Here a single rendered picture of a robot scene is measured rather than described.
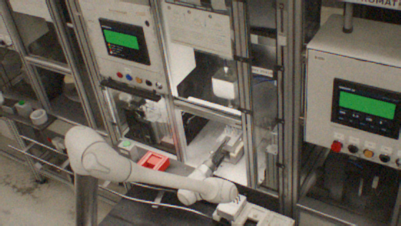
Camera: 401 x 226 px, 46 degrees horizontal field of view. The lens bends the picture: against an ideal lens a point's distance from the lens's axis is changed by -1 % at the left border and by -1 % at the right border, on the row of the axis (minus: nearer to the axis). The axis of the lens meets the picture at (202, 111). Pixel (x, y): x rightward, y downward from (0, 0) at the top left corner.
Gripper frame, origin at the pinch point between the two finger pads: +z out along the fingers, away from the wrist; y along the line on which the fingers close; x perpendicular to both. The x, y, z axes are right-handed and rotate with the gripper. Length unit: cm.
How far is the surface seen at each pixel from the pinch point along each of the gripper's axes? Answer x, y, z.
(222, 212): -16.0, -8.4, -33.8
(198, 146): 18.7, -9.6, 1.0
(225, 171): -4.1, -9.5, -9.1
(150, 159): 34.0, -5.4, -22.2
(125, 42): 37, 64, -17
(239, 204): -21.6, -7.7, -26.9
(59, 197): 149, -101, -17
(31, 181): 183, -101, -16
